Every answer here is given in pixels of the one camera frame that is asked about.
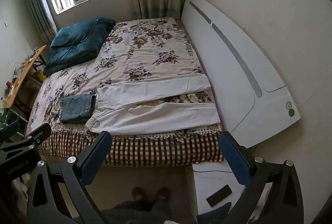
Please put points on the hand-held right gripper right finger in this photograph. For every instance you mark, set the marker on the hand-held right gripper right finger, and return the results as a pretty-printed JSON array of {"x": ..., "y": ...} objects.
[{"x": 235, "y": 161}]

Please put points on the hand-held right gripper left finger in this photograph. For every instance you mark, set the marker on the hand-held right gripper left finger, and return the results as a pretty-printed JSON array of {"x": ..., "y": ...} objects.
[{"x": 95, "y": 160}]

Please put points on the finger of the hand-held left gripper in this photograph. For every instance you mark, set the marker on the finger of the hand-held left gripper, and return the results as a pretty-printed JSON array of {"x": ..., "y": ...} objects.
[
  {"x": 39, "y": 134},
  {"x": 10, "y": 127}
]

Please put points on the white pants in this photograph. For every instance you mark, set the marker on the white pants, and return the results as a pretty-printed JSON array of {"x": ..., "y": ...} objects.
[{"x": 155, "y": 120}]

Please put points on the black phone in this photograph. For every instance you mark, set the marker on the black phone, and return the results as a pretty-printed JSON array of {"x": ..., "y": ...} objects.
[{"x": 219, "y": 196}]

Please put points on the white nightstand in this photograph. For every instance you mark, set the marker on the white nightstand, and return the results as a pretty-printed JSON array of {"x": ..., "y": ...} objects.
[{"x": 202, "y": 187}]

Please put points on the folded blue jeans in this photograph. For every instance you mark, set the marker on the folded blue jeans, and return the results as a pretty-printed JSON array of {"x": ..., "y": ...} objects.
[{"x": 76, "y": 108}]

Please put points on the wooden desk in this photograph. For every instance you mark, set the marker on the wooden desk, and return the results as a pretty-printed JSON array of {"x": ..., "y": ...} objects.
[{"x": 23, "y": 76}]

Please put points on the person's left shoe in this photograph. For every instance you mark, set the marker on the person's left shoe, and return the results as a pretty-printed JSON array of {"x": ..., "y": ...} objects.
[{"x": 138, "y": 194}]

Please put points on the person's shoe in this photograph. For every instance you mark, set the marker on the person's shoe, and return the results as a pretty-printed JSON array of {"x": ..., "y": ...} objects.
[
  {"x": 163, "y": 194},
  {"x": 138, "y": 194}
]

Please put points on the yellow box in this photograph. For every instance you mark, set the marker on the yellow box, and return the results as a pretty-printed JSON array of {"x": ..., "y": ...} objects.
[{"x": 39, "y": 76}]

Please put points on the brown checkered bed sheet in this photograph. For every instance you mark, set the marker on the brown checkered bed sheet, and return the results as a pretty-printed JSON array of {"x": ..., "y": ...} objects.
[{"x": 155, "y": 148}]

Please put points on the person's legs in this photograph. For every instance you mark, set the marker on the person's legs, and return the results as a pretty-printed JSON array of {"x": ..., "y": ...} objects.
[{"x": 140, "y": 212}]

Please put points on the round green sticker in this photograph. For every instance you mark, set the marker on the round green sticker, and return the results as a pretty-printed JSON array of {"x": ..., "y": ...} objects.
[{"x": 291, "y": 112}]

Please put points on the person's right shoe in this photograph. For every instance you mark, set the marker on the person's right shoe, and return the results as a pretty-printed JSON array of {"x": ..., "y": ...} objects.
[{"x": 163, "y": 194}]

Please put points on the round white sticker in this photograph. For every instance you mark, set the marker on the round white sticker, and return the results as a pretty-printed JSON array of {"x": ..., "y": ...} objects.
[{"x": 288, "y": 105}]

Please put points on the white bed headboard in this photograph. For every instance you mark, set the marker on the white bed headboard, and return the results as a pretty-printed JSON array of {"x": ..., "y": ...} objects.
[{"x": 233, "y": 71}]

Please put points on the dark teal folded duvet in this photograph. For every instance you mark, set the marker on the dark teal folded duvet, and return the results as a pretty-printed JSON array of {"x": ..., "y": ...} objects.
[{"x": 77, "y": 45}]

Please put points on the floral plush blanket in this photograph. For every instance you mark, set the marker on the floral plush blanket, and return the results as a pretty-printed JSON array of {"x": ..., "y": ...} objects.
[{"x": 145, "y": 52}]

